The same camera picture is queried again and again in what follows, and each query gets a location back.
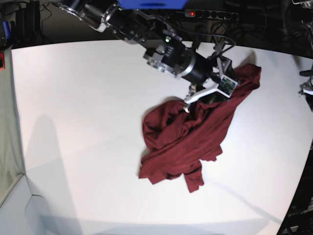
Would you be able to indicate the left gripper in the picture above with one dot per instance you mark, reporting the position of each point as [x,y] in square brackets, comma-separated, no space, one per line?
[307,87]

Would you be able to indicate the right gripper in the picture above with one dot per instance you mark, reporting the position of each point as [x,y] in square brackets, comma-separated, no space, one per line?
[205,74]

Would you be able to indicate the dark red t-shirt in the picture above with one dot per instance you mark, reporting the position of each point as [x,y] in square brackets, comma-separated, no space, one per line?
[178,141]

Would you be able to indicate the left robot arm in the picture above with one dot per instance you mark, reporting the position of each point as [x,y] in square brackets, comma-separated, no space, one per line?
[306,7]

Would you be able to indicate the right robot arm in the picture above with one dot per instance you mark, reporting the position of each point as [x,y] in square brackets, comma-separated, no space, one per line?
[164,43]

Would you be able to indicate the black power strip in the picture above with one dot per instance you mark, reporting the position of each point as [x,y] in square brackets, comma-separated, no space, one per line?
[212,15]

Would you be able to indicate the blue box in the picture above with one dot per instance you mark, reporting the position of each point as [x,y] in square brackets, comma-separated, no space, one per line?
[152,4]

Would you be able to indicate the grey fabric side panel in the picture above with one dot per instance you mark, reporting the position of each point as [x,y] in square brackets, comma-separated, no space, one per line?
[11,159]

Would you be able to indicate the red and black device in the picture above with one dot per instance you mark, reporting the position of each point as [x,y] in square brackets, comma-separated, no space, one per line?
[2,61]

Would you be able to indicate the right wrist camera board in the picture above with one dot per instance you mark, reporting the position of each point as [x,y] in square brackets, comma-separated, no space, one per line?
[227,86]

